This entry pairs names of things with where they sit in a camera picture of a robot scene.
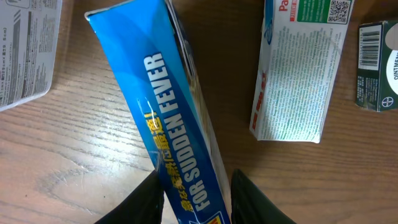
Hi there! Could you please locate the dark green ointment box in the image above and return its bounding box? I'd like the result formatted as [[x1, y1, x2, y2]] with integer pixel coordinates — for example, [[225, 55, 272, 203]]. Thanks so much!
[[356, 20, 397, 112]]

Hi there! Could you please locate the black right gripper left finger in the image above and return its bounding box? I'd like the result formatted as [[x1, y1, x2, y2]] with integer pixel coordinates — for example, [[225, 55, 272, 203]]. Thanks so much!
[[95, 170, 164, 224]]

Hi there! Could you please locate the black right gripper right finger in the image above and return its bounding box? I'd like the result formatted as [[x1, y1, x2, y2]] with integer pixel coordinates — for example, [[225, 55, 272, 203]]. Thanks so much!
[[231, 169, 295, 224]]

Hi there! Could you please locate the grey printed sachet pack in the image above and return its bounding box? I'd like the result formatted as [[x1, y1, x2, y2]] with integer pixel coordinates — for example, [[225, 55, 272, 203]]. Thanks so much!
[[1, 0, 62, 111]]

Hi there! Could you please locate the white Panadol box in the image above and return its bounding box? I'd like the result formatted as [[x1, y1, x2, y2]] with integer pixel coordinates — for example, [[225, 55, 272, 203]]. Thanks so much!
[[249, 0, 354, 143]]

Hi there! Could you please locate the blue Cool Fever box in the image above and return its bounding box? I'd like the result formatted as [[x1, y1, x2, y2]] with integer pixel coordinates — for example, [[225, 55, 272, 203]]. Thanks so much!
[[85, 0, 231, 224]]

